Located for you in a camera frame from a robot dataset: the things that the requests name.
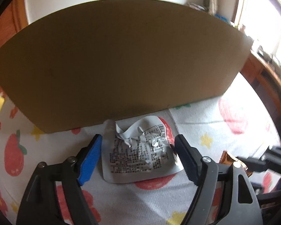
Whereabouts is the white red-label snack pouch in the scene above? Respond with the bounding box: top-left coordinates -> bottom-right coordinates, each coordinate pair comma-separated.
101,116 -> 184,184

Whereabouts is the brown cardboard box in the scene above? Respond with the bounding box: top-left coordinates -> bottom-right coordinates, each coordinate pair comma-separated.
0,0 -> 252,133

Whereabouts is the brown wooden wardrobe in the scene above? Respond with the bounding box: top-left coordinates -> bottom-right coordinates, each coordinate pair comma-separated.
0,0 -> 28,47

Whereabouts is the wooden cabinet under window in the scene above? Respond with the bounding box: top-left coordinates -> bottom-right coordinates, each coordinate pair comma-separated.
239,53 -> 281,127

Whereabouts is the floral strawberry bed sheet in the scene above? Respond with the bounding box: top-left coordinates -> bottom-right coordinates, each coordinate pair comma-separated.
0,74 -> 281,224

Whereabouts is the brown gold snack packet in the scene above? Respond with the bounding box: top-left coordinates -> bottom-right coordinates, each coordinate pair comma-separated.
219,150 -> 253,177

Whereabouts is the window with wooden frame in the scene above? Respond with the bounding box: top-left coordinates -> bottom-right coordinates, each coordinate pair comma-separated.
233,0 -> 281,69

